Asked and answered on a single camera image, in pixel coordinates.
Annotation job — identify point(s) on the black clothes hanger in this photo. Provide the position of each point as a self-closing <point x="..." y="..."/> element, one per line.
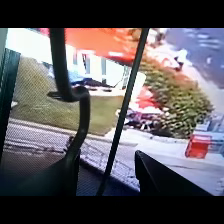
<point x="60" y="66"/>

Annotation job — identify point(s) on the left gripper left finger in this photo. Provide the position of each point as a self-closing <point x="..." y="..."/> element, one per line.
<point x="61" y="180"/>

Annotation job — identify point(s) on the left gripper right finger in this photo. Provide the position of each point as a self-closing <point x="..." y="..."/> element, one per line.
<point x="160" y="180"/>

